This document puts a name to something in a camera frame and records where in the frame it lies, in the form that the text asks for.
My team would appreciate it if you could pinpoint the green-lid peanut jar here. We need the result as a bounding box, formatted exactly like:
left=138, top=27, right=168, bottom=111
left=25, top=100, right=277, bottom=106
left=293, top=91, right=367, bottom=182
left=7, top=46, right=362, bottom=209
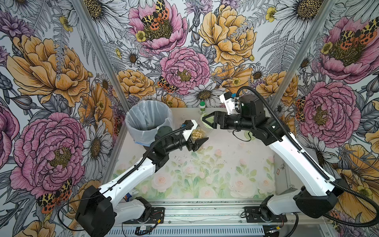
left=190, top=127, right=207, bottom=141

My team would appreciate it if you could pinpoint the black trash bin with liner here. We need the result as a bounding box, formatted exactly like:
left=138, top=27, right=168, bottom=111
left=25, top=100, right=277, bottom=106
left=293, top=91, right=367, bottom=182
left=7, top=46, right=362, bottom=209
left=125, top=100, right=175, bottom=147

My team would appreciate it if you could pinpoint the light green jar lid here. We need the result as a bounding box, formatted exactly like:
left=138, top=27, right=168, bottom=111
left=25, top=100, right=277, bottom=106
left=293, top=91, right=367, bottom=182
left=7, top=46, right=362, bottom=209
left=244, top=131, right=253, bottom=141

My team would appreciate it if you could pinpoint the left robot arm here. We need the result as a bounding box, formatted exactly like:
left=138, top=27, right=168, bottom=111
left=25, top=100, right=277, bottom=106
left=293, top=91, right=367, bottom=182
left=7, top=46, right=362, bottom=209
left=75, top=119, right=208, bottom=237

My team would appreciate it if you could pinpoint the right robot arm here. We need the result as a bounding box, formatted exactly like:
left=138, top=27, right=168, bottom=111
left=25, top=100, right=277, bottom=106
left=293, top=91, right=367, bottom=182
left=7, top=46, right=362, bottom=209
left=202, top=92, right=342, bottom=220

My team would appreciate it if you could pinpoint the small green-cap white bottle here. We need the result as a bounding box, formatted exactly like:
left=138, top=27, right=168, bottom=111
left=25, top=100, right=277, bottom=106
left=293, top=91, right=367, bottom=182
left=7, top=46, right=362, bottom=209
left=198, top=101, right=206, bottom=115

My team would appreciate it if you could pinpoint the blue white small packet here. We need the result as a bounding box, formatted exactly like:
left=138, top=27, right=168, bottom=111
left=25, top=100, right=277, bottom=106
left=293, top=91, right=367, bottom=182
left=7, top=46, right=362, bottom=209
left=123, top=193, right=132, bottom=202

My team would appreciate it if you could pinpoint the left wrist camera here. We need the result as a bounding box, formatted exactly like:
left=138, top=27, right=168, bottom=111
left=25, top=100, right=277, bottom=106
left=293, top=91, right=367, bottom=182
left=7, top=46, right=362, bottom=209
left=182, top=119, right=198, bottom=141

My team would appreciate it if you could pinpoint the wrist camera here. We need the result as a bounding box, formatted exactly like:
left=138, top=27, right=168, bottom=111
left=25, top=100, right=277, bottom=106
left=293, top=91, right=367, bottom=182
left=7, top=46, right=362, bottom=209
left=219, top=92, right=240, bottom=115
left=182, top=119, right=198, bottom=141

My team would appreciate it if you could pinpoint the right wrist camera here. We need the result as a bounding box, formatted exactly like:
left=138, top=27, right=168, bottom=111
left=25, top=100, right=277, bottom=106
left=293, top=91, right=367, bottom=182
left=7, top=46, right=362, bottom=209
left=219, top=92, right=240, bottom=115

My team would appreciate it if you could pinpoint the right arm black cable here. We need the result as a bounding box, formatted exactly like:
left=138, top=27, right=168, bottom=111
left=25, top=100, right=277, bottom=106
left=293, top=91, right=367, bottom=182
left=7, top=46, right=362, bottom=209
left=232, top=85, right=379, bottom=237

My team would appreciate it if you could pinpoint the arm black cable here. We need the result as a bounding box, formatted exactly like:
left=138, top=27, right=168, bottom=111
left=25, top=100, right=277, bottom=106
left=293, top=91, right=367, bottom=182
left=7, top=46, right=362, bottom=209
left=232, top=85, right=379, bottom=237
left=57, top=123, right=194, bottom=232

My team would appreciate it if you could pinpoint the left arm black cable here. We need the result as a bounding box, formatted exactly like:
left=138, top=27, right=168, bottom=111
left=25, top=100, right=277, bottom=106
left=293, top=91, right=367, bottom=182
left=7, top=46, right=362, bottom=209
left=57, top=123, right=194, bottom=232

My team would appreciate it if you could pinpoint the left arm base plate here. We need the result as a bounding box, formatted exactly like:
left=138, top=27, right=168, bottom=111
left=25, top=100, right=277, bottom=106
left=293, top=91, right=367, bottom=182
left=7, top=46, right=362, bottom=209
left=123, top=207, right=165, bottom=224

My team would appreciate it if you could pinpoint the aluminium front rail frame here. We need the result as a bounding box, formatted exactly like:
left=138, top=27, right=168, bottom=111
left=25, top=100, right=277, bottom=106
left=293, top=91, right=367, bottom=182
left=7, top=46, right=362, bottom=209
left=105, top=199, right=338, bottom=237

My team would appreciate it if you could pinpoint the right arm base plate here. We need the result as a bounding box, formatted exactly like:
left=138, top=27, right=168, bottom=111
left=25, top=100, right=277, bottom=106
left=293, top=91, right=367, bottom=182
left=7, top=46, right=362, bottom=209
left=240, top=206, right=287, bottom=223

